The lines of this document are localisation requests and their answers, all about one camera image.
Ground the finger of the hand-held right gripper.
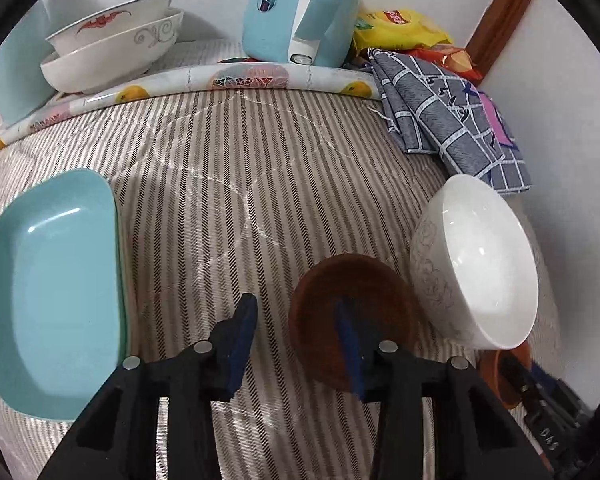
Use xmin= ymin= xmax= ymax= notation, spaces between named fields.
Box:
xmin=502 ymin=355 xmax=536 ymax=403

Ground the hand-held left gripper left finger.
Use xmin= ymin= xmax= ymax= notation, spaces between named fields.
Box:
xmin=37 ymin=292 xmax=258 ymax=480

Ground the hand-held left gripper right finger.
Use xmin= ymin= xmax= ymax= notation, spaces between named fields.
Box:
xmin=332 ymin=297 xmax=551 ymax=480

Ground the small brown bowl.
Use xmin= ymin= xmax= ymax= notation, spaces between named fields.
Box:
xmin=287 ymin=254 xmax=421 ymax=393
xmin=480 ymin=345 xmax=533 ymax=408

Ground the green square plate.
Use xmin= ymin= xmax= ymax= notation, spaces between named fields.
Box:
xmin=111 ymin=185 xmax=131 ymax=356

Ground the light blue square plate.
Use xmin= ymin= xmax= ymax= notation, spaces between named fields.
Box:
xmin=0 ymin=169 xmax=128 ymax=421

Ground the white ceramic bowl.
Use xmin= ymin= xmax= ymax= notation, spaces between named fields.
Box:
xmin=409 ymin=175 xmax=539 ymax=351

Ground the striped quilted tablecloth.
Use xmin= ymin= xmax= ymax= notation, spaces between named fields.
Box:
xmin=0 ymin=92 xmax=561 ymax=480

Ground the grey checkered cloth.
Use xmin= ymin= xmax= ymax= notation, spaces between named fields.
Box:
xmin=367 ymin=47 xmax=531 ymax=196

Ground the rolled fruit print mat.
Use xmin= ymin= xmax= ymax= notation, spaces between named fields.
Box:
xmin=0 ymin=63 xmax=383 ymax=161

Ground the large white bowl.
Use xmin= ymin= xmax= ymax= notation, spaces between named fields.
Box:
xmin=40 ymin=8 xmax=185 ymax=95

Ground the orange snack bag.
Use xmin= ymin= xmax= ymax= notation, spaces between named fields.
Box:
xmin=405 ymin=45 xmax=483 ymax=81

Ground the yellow snack bag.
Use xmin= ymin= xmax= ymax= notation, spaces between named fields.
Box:
xmin=352 ymin=7 xmax=453 ymax=53

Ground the light blue electric kettle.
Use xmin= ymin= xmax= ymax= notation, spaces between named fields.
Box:
xmin=241 ymin=0 xmax=367 ymax=68

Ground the light blue thermos jug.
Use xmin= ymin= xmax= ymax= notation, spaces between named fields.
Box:
xmin=0 ymin=0 xmax=56 ymax=126

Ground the patterned bowl with red print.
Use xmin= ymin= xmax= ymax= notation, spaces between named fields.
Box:
xmin=45 ymin=0 xmax=179 ymax=56

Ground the brown wooden door frame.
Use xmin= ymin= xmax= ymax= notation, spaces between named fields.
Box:
xmin=465 ymin=0 xmax=538 ymax=78

